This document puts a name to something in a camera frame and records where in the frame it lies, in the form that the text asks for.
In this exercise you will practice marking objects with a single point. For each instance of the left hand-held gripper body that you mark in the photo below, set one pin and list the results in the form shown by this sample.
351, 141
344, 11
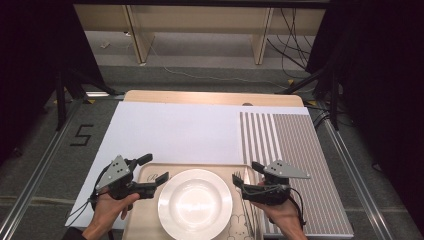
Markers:
114, 171

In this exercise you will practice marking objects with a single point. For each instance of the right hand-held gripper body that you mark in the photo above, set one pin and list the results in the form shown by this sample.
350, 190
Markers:
283, 170

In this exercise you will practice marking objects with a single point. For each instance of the beige tray with rabbit print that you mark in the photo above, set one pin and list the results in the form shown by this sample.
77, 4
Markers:
146, 213

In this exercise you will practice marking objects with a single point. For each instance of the white plate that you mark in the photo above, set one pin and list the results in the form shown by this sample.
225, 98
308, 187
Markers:
195, 205

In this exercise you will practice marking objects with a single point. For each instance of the person's left hand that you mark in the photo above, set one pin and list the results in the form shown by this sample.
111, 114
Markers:
106, 210

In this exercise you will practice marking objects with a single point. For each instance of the person's right hand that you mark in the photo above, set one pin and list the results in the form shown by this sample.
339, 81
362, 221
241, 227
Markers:
286, 216

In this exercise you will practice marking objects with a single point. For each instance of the grey striped placemat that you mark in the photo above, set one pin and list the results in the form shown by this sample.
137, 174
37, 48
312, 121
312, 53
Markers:
300, 140

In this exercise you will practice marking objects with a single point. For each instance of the white sheet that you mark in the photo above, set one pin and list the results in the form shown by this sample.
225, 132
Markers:
173, 133

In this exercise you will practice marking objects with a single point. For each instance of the dark round table grommet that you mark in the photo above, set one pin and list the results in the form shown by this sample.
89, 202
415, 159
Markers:
247, 104

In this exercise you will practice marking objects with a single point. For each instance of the black metal stand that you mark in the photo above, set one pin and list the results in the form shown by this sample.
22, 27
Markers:
334, 100
60, 100

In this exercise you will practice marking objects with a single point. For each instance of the white paper scrap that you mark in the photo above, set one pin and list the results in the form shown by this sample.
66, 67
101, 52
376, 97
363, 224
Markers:
105, 44

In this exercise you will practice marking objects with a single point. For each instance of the dark curtain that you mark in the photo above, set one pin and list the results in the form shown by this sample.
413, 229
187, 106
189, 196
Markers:
33, 66
383, 83

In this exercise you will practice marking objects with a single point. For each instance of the beige wooden shelf unit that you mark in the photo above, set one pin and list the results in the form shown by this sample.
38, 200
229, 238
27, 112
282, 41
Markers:
200, 20

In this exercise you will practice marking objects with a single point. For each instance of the aluminium floor rail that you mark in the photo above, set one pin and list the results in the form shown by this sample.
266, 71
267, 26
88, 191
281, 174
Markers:
353, 170
40, 166

